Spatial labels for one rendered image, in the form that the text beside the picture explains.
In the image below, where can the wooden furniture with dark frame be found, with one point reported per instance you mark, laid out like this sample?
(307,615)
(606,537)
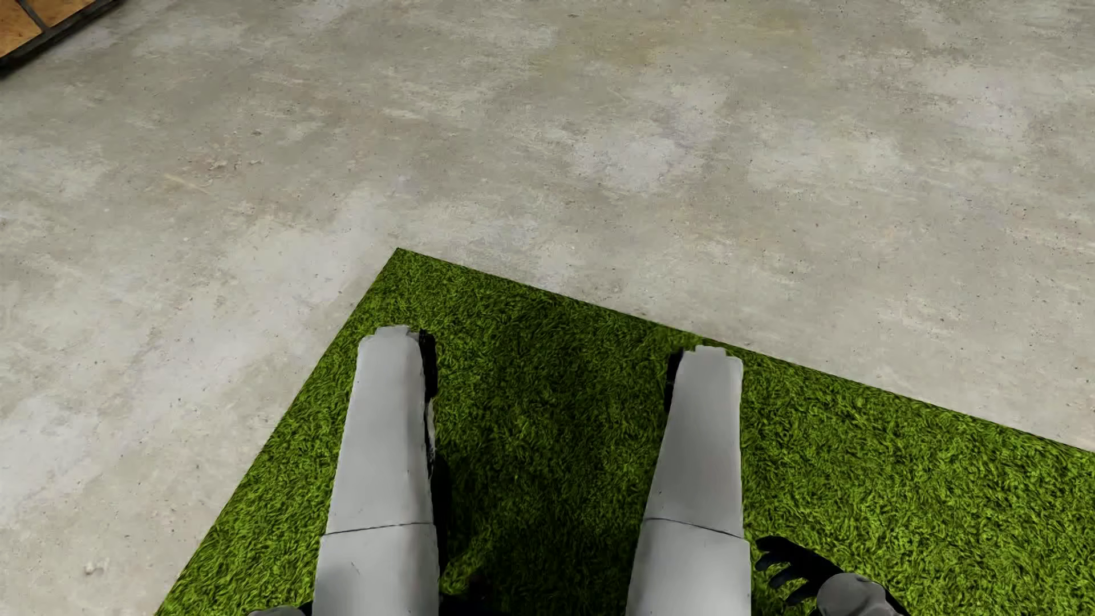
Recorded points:
(34,21)

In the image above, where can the white robot right leg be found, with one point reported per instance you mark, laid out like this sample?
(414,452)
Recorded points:
(697,479)

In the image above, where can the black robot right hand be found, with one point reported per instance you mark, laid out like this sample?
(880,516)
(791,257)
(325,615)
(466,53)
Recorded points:
(794,565)

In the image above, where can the white robot left leg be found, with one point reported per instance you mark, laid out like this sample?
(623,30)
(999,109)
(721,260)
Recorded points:
(382,470)

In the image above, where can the white robot leg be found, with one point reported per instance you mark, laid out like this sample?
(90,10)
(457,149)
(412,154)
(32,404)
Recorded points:
(697,479)
(382,470)

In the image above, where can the green artificial grass mat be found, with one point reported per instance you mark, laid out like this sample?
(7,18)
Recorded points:
(556,411)

